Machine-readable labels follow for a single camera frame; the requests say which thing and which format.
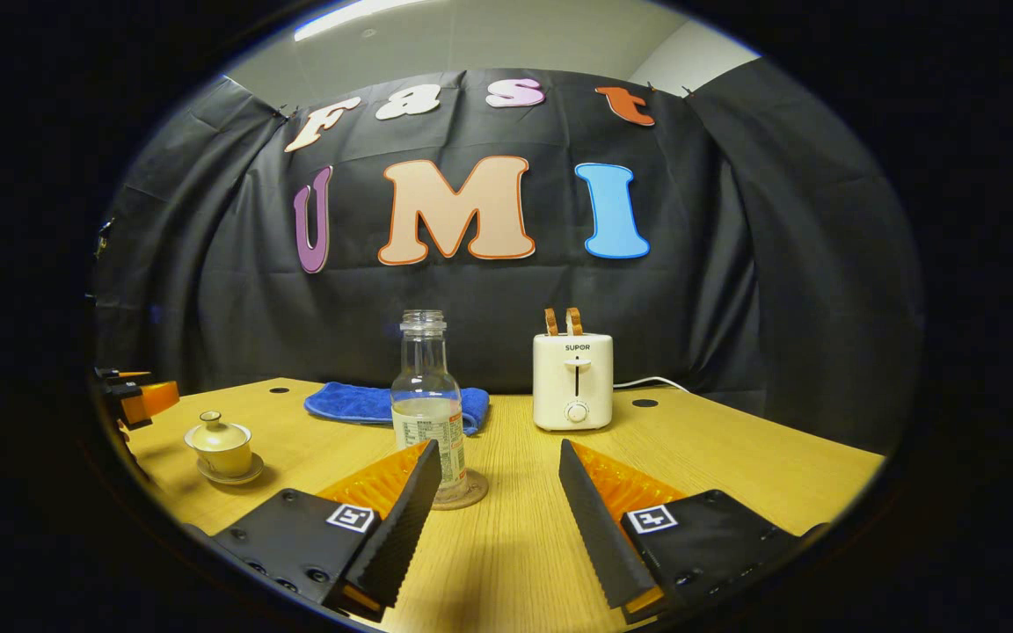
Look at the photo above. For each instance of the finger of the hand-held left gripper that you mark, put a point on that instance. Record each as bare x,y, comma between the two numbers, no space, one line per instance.
124,376
155,400

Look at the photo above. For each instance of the white toaster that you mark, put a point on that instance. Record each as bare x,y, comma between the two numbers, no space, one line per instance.
572,378

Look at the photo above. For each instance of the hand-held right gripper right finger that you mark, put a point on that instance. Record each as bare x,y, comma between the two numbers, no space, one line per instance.
599,527

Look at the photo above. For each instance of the black backdrop cloth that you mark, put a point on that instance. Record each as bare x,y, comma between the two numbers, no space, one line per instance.
735,264

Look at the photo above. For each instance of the blue towel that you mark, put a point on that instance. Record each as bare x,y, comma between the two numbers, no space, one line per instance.
348,404

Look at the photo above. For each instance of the bread slice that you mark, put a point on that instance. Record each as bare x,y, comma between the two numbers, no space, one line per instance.
551,322
574,321

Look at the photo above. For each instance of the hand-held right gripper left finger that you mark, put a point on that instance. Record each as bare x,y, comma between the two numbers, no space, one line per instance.
405,523

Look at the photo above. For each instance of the clear glass water bottle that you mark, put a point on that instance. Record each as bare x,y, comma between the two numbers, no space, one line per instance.
426,396

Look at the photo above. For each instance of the ceiling light panel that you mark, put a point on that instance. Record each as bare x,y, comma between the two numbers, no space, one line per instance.
357,16

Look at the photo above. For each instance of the cream saucer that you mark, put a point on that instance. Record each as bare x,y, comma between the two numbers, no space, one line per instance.
251,475

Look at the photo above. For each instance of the round cork coaster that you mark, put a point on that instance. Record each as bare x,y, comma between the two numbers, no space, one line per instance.
474,491

